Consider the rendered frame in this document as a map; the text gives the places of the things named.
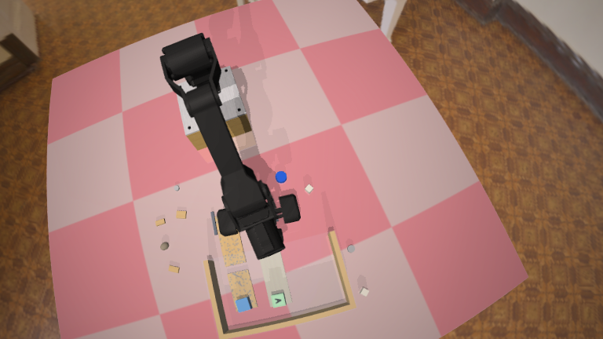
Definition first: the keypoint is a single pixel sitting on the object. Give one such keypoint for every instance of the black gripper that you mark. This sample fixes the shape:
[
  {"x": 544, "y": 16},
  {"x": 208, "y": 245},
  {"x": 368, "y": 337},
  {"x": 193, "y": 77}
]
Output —
[{"x": 288, "y": 208}]

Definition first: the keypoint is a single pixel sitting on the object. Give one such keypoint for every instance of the blue cylinder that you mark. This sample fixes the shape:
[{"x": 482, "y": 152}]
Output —
[{"x": 281, "y": 177}]

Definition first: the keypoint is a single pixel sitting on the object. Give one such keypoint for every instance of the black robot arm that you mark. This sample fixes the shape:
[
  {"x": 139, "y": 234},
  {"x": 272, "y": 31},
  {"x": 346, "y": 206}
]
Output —
[{"x": 194, "y": 59}]

